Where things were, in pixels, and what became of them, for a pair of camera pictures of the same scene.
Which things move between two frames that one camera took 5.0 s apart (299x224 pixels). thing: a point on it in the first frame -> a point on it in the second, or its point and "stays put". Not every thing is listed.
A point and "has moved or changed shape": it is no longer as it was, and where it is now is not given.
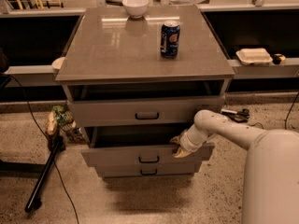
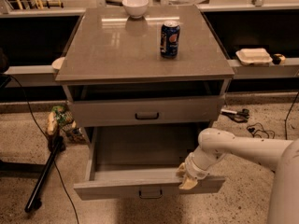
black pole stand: [56, 144] stays put
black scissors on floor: [240, 117] stays put
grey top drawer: [142, 112] stays put
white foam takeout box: [254, 56] stays put
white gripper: [186, 144] -> [193, 170]
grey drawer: [139, 147] has moved or changed shape
